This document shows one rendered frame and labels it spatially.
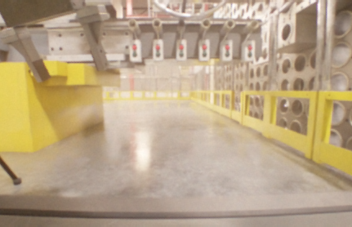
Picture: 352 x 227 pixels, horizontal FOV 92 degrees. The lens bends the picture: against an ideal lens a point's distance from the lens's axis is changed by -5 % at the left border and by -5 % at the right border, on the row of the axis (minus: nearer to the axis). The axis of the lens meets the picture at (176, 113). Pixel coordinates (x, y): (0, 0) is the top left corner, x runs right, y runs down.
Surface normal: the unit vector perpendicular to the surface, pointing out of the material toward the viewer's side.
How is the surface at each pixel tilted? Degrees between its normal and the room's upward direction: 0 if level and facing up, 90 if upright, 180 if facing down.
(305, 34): 90
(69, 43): 90
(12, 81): 90
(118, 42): 90
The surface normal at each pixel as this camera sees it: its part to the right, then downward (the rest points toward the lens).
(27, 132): 0.02, 0.12
